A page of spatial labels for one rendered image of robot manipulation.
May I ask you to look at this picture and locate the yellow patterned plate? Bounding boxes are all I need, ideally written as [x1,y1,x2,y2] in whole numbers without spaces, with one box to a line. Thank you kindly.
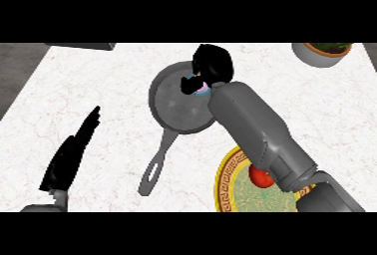
[213,145,317,213]

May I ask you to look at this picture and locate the dark grey flat object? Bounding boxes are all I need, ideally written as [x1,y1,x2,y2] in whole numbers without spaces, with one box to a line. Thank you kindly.
[43,42,118,52]

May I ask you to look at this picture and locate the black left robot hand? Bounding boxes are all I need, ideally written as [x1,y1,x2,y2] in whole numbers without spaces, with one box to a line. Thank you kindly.
[39,106,102,195]

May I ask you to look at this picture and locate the grey plant pot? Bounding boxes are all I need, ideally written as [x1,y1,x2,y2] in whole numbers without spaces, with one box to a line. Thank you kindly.
[290,42,355,69]

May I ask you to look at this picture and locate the grey frying pan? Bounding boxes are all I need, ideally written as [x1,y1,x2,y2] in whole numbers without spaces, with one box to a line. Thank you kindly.
[138,60,217,197]

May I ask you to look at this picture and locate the red tomato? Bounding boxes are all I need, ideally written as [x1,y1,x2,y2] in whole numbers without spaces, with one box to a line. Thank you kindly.
[247,164,277,189]

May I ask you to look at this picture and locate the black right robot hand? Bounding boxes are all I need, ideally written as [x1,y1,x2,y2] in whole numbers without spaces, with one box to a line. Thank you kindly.
[181,43,235,97]

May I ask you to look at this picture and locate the pink cupcake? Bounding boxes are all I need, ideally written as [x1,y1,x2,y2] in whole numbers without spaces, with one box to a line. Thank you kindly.
[186,73,213,98]

